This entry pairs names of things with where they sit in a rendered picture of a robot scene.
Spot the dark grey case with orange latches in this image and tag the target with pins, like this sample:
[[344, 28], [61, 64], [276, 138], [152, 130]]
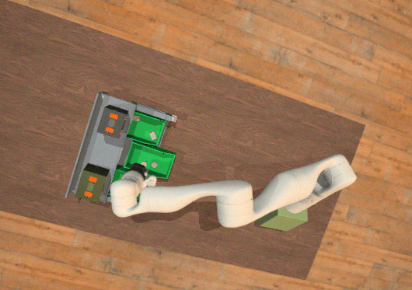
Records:
[[112, 121]]

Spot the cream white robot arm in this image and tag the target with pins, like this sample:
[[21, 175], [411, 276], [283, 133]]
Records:
[[292, 189]]

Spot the olive green tool case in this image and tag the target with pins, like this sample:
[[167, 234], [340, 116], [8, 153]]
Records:
[[92, 182]]

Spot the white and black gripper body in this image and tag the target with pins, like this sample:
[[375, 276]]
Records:
[[137, 170]]

